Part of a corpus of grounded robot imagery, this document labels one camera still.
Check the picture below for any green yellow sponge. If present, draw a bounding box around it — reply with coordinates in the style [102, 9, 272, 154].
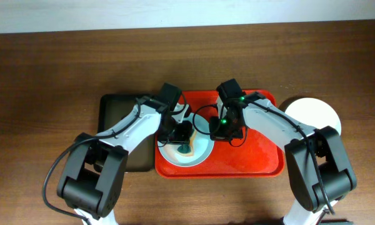
[177, 144, 193, 156]

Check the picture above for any light blue plate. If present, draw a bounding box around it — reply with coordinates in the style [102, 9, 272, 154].
[157, 113, 214, 168]

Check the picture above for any white plate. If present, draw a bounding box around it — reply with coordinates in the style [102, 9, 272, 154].
[285, 97, 342, 135]

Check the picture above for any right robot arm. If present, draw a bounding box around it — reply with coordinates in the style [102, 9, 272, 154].
[216, 92, 357, 224]

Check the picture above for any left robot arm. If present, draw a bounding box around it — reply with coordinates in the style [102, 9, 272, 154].
[57, 93, 189, 224]

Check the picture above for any red plastic tray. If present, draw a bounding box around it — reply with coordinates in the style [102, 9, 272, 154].
[154, 89, 285, 179]

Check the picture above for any black rectangular tray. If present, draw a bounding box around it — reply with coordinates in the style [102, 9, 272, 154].
[97, 94, 154, 172]

